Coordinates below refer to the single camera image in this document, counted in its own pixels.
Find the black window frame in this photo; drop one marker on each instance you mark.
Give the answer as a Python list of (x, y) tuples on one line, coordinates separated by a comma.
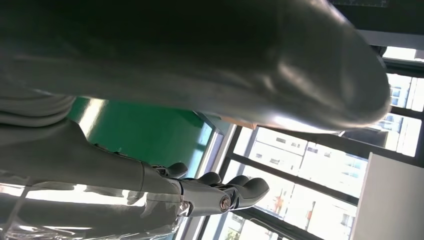
[(298, 180)]

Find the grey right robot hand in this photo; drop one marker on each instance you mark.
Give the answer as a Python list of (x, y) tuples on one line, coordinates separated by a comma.
[(198, 56)]

